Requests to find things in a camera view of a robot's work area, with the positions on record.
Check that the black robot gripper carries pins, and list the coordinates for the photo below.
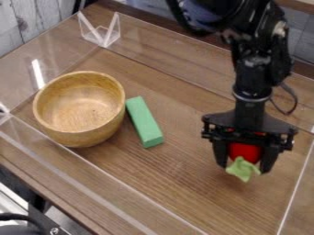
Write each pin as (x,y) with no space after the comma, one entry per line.
(269,133)

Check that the black metal table bracket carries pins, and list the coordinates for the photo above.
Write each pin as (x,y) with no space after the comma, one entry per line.
(51,227)

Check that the red plush fruit green leaves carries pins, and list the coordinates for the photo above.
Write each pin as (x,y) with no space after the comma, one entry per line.
(245,160)

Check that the green rectangular block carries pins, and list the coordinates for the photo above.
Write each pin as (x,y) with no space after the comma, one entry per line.
(144,122)

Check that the wooden bowl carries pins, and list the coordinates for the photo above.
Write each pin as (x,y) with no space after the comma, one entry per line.
(79,108)

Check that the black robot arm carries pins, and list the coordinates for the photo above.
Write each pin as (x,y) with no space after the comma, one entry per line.
(253,27)

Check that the clear acrylic tray enclosure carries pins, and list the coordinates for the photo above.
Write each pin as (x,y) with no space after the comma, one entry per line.
(120,188)

